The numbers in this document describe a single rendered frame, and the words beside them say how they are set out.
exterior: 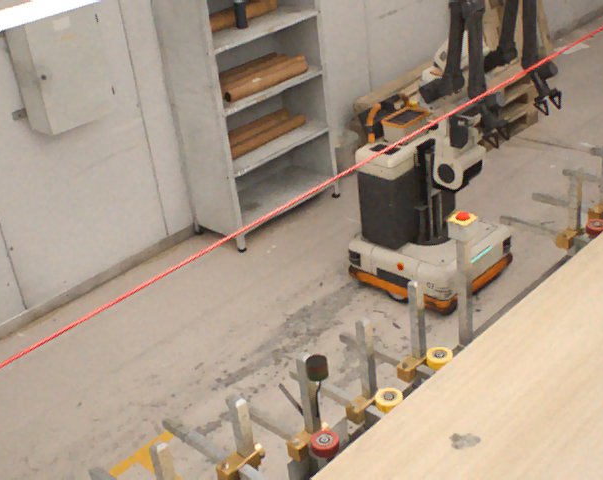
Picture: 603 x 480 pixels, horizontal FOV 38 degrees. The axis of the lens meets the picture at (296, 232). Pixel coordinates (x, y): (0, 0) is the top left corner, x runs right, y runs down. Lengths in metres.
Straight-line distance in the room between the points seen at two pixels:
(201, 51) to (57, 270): 1.46
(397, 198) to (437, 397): 1.96
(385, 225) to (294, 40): 1.62
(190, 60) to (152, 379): 1.77
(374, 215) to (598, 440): 2.32
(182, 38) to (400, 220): 1.58
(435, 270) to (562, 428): 2.00
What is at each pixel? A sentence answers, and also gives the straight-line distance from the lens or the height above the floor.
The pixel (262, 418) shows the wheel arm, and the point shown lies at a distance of 2.67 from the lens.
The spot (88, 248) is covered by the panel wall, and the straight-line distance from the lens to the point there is 5.16.
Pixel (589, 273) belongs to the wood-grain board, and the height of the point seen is 0.90.
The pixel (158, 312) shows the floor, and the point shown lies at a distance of 4.88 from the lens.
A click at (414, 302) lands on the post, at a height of 1.05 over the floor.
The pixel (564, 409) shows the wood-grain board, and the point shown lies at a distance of 2.60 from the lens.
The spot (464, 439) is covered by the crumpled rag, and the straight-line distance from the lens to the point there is 2.47.
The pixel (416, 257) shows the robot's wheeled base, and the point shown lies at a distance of 4.51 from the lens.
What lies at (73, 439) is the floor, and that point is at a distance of 4.18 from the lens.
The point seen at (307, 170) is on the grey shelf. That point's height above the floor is 0.14.
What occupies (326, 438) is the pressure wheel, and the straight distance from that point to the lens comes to 2.50.
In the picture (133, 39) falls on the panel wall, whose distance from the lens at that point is 5.06.
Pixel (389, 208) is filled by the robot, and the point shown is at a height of 0.54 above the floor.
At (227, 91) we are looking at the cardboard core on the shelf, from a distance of 5.05.
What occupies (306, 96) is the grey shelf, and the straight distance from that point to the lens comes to 5.70.
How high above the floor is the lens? 2.57
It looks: 28 degrees down
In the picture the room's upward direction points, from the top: 7 degrees counter-clockwise
